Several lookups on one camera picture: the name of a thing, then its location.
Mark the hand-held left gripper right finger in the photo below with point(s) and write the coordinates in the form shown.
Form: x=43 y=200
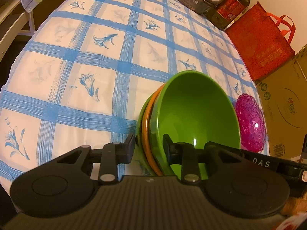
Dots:
x=166 y=148

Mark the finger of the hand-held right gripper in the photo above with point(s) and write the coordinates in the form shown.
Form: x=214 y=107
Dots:
x=245 y=155

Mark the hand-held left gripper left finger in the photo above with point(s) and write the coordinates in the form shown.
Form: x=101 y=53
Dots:
x=130 y=148

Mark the orange plastic bowl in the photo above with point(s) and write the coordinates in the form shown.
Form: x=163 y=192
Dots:
x=145 y=129

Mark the green plastic bowl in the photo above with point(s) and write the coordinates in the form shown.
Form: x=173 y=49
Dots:
x=191 y=105
x=139 y=124

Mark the cardboard box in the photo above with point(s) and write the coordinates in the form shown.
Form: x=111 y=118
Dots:
x=287 y=95

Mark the blue checked tablecloth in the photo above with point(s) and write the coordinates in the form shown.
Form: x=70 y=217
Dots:
x=72 y=52

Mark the red fabric bag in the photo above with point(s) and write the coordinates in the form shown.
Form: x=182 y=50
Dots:
x=259 y=40

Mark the large oil bottle red label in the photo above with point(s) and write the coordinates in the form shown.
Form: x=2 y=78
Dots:
x=230 y=7

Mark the white chair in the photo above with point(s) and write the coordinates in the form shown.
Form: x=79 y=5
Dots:
x=9 y=19

